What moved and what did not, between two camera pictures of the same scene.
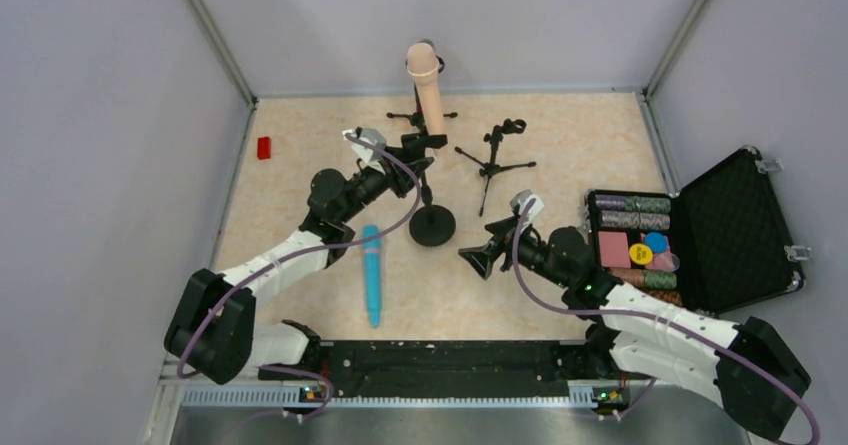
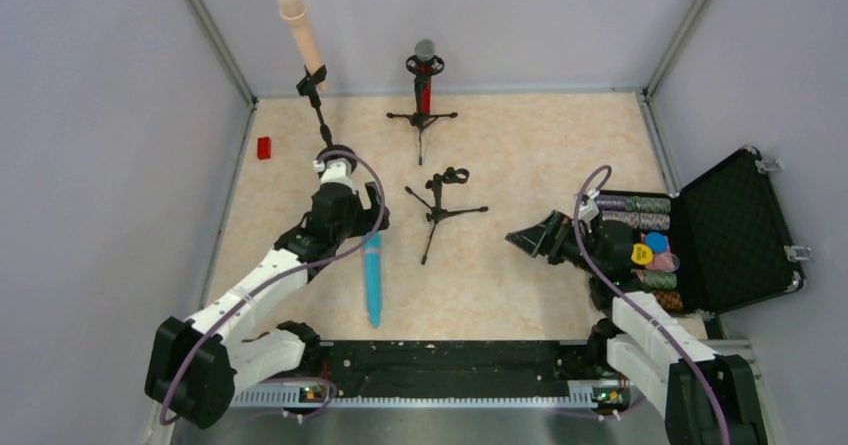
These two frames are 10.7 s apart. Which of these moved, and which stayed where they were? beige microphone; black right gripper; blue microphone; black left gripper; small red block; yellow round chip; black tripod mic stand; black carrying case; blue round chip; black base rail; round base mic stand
Moved: round base mic stand; black tripod mic stand; black right gripper; black left gripper; beige microphone
Stayed: black base rail; black carrying case; small red block; yellow round chip; blue round chip; blue microphone
